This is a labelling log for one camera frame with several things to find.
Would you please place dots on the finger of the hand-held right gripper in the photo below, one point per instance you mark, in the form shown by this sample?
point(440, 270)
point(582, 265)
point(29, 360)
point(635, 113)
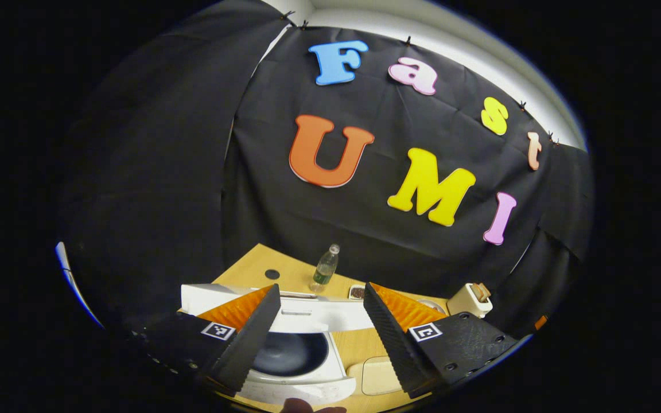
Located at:
point(541, 322)

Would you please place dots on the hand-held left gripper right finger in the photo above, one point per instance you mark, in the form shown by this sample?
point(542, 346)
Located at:
point(393, 338)

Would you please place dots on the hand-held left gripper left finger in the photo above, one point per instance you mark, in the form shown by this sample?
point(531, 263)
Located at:
point(250, 338)

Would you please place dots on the white rice cooker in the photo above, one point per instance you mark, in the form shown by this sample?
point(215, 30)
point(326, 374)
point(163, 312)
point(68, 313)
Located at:
point(319, 315)

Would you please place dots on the white divided snack dish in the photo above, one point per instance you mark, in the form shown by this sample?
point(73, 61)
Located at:
point(357, 293)

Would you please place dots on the toast slice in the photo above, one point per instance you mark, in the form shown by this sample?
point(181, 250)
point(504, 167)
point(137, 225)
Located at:
point(481, 291)

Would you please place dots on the white toaster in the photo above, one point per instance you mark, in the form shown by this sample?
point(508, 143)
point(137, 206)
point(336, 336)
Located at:
point(462, 304)

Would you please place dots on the clear plastic bottle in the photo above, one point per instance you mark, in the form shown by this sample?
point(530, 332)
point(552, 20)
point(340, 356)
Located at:
point(326, 269)

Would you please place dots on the black backdrop cloth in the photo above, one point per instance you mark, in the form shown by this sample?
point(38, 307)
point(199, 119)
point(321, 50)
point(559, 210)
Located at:
point(279, 201)

